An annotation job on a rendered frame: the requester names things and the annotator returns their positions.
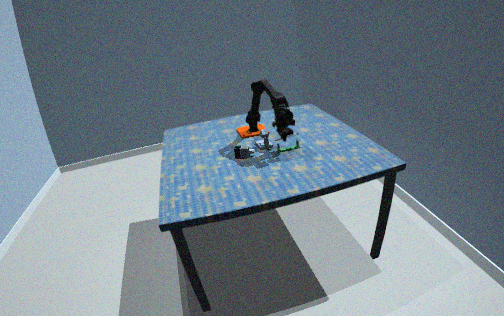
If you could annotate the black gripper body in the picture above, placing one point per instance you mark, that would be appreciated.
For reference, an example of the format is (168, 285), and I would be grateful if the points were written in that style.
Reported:
(280, 124)

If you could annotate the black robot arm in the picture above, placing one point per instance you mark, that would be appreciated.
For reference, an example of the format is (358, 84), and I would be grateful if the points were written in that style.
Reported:
(276, 98)

